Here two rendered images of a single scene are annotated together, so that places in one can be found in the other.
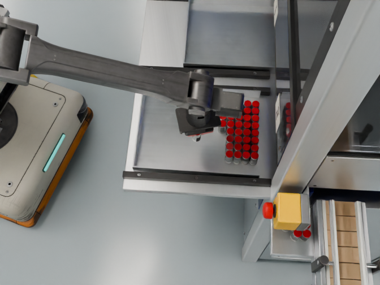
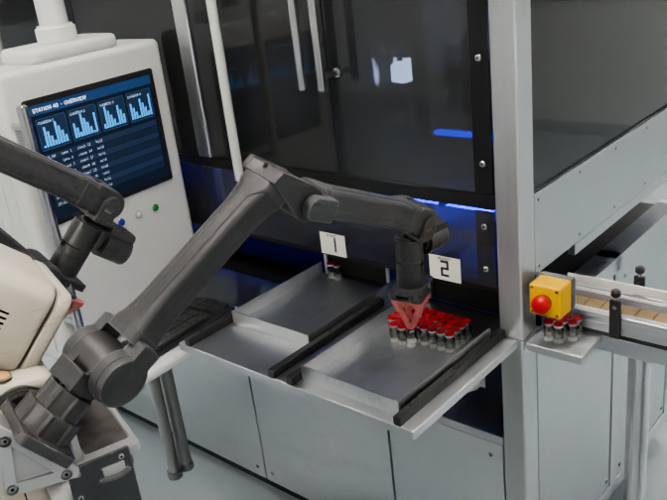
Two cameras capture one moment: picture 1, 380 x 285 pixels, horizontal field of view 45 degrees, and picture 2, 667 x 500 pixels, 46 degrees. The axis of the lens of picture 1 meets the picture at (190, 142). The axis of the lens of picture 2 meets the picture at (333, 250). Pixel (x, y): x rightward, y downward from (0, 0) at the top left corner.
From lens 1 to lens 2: 131 cm
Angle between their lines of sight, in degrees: 55
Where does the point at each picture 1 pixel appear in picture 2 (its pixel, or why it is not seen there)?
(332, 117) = (525, 119)
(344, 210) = not seen: hidden behind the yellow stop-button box
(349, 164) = (546, 200)
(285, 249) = (582, 347)
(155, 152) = (391, 393)
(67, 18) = not seen: outside the picture
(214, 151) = (431, 356)
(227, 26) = (294, 310)
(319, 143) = (527, 169)
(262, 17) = (311, 289)
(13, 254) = not seen: outside the picture
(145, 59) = (263, 369)
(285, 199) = (540, 281)
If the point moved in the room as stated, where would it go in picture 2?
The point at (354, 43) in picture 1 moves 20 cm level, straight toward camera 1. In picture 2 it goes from (516, 18) to (589, 24)
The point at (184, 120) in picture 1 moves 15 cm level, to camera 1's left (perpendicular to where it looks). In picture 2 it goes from (406, 291) to (365, 323)
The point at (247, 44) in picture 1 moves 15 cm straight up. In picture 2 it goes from (331, 305) to (324, 251)
